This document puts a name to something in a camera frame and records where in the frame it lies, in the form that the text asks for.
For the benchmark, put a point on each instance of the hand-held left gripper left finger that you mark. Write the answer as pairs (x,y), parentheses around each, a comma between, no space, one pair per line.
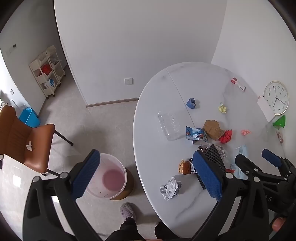
(86,173)

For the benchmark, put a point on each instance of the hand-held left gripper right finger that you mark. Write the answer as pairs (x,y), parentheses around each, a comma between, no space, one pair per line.
(207,173)

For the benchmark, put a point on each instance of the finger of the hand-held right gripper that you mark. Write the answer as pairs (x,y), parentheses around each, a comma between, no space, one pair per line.
(245,163)
(271,158)

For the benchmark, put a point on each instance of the small red wrapper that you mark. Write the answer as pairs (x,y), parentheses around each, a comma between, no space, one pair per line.
(229,170)

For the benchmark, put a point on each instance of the translucent plastic bucket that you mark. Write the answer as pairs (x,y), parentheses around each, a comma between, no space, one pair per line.
(113,176)

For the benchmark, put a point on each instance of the blue printed packet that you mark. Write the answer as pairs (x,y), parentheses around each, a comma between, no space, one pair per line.
(195,134)

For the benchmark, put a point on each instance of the brown cardboard piece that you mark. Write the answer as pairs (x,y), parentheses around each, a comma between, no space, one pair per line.
(211,129)

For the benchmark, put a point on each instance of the person's right hand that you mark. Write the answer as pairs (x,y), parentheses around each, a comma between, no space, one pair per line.
(278,223)

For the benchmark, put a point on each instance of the light blue face mask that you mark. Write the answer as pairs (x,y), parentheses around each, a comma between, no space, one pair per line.
(242,150)

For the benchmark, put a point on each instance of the clear plastic bottle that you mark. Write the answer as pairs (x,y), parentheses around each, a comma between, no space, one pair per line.
(280,136)

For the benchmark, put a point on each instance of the brown snack wrapper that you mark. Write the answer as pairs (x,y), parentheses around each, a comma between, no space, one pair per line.
(183,166)

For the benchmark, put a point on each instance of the white printed label paper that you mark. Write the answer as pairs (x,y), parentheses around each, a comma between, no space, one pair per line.
(222,153)

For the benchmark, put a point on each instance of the pink crumpled paper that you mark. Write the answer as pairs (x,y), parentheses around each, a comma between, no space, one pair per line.
(245,132)

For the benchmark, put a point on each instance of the red crumpled paper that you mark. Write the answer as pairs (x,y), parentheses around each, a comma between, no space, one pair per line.
(226,137)

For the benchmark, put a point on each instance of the green plastic wrapper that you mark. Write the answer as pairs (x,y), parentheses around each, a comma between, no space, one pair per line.
(280,121)

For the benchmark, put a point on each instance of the white and grey crumpled paper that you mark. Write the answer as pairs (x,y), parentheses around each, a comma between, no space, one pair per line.
(171,187)

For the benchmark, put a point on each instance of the round wooden stool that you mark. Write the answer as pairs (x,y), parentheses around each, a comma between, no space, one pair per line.
(127,187)

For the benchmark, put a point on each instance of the white card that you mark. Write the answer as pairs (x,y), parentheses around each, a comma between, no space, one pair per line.
(263,106)

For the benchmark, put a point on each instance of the grey slipper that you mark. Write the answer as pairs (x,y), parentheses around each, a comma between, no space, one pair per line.
(128,210)

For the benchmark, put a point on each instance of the yellow crumpled paper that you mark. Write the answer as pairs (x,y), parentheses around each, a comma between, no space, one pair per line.
(222,109)

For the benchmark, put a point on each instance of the clear plastic tray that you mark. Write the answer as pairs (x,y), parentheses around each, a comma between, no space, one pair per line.
(168,126)

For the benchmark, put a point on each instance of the white tissue scrap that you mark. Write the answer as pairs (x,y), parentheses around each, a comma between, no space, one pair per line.
(29,146)

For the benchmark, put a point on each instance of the person's left leg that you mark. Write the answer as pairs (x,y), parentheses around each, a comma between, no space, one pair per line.
(126,230)

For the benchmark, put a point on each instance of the person's leg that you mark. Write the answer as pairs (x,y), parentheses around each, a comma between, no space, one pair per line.
(164,230)
(126,230)

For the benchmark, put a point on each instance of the person's right leg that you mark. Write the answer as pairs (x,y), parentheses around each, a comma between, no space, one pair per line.
(164,230)

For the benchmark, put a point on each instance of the blue crumpled paper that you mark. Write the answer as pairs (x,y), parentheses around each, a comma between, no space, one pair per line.
(192,103)

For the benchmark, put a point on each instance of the red and white box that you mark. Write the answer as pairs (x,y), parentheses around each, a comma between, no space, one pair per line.
(238,84)

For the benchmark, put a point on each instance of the blue plastic bin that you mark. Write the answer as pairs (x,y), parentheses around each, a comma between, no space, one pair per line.
(29,117)

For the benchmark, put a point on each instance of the brown leather chair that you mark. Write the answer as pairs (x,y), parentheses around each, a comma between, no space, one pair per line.
(13,129)

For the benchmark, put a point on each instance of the blue and white box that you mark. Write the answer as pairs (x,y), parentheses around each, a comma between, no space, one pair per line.
(50,83)

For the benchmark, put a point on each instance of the cream shelf cart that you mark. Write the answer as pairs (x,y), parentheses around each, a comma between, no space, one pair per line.
(57,67)
(40,77)

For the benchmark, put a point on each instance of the red bag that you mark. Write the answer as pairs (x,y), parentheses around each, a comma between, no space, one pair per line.
(46,69)

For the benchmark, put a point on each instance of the round wall clock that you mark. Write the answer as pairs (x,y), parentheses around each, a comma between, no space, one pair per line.
(276,97)

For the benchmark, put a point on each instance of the white wall socket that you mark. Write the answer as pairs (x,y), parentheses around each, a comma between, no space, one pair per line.
(128,81)

